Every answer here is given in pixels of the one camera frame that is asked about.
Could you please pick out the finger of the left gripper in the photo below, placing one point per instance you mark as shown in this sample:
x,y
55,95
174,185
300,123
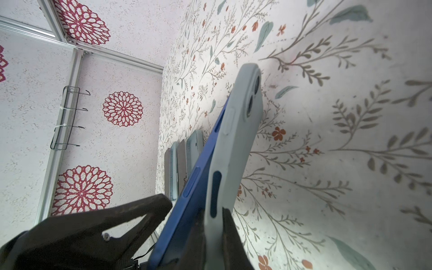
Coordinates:
x,y
105,239

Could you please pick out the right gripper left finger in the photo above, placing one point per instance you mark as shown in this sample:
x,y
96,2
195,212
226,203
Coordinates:
x,y
191,254

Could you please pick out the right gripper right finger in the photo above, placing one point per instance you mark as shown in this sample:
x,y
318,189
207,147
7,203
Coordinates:
x,y
234,255

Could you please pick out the blue bare phone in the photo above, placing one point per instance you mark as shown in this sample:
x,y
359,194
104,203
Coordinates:
x,y
175,233

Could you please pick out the grey phone case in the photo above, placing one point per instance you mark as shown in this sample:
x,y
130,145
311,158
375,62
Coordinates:
x,y
194,147
173,172
236,134

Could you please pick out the black wire wall basket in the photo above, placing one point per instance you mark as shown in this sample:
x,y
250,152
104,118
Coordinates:
x,y
66,118

